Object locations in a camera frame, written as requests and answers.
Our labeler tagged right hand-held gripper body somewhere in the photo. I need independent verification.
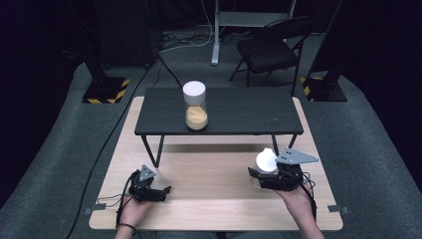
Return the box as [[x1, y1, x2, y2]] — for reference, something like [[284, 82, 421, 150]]
[[257, 146, 320, 192]]

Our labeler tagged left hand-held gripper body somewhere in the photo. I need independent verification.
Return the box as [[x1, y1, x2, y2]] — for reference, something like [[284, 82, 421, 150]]
[[127, 164, 167, 203]]

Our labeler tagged person's left hand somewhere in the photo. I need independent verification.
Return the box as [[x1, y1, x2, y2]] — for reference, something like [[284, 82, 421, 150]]
[[117, 194, 154, 231]]

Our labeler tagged person's right hand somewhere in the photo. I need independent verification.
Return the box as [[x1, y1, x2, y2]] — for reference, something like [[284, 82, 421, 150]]
[[274, 182, 317, 221]]

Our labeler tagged black wristband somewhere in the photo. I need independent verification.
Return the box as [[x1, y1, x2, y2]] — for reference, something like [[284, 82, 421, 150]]
[[115, 222, 138, 234]]

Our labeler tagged black low table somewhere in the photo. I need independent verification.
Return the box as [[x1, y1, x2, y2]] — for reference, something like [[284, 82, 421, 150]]
[[133, 87, 305, 169]]

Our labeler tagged jar of orange powder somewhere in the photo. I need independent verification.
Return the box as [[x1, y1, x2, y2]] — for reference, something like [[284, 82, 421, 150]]
[[181, 80, 210, 131]]

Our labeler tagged black stand with striped base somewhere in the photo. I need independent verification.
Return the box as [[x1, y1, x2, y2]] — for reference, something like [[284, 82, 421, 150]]
[[300, 0, 348, 104], [81, 0, 131, 105]]

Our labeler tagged black folding chair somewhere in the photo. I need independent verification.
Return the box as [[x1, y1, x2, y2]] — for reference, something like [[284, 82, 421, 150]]
[[228, 15, 317, 98]]

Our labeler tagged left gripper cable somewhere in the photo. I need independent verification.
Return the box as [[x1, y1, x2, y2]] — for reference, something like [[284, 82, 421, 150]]
[[96, 174, 134, 230]]

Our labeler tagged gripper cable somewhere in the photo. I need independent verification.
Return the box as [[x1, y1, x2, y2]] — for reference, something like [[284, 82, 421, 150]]
[[300, 171, 318, 221], [96, 174, 134, 230]]

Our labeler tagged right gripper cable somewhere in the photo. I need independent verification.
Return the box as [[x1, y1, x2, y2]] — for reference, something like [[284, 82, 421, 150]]
[[300, 171, 318, 221]]

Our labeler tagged grey table edge bracket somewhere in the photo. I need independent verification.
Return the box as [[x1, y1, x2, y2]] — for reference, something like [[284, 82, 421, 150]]
[[326, 204, 350, 215], [83, 203, 107, 216]]

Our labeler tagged long black floor cable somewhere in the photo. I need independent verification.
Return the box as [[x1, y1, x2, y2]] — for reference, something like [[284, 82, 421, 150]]
[[65, 54, 184, 239]]

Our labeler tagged white desk frame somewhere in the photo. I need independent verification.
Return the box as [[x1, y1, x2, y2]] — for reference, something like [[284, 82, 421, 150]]
[[210, 0, 298, 67]]

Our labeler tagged bundle of floor cables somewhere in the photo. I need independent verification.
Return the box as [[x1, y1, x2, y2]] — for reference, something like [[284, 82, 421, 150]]
[[158, 28, 253, 55]]

